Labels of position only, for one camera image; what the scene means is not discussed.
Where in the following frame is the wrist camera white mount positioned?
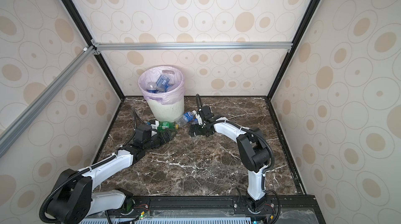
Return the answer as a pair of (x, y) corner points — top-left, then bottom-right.
(196, 106), (214, 125)
(148, 119), (159, 136)

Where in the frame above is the pink bin liner bag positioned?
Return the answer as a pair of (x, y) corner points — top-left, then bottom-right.
(138, 66), (185, 105)

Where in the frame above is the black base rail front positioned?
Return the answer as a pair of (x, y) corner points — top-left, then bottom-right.
(55, 195), (326, 224)

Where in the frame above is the aluminium rail left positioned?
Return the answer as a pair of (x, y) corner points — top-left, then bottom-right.
(1, 46), (95, 156)

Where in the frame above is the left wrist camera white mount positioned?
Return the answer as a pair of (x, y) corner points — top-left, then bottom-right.
(148, 119), (159, 136)

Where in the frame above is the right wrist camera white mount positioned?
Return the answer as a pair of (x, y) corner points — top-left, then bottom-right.
(196, 106), (214, 125)

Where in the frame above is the white ribbed waste bin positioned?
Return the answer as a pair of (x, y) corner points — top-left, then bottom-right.
(147, 98), (184, 123)

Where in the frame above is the Pocari Sweat bottle label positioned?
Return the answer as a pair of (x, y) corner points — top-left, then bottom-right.
(156, 75), (170, 92)

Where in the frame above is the green bottle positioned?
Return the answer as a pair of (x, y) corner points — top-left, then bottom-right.
(157, 122), (179, 131)

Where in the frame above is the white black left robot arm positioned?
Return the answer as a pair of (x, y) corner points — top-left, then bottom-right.
(39, 120), (179, 224)

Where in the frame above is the blue label white cap bottle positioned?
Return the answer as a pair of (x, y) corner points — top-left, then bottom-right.
(146, 82), (158, 93)

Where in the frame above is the aluminium rail back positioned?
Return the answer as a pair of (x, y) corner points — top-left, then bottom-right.
(95, 42), (292, 51)

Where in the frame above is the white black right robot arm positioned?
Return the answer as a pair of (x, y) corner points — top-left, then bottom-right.
(190, 94), (281, 224)

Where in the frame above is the aluminium rail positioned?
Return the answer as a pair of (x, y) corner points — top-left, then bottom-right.
(95, 42), (292, 51)
(1, 46), (95, 156)

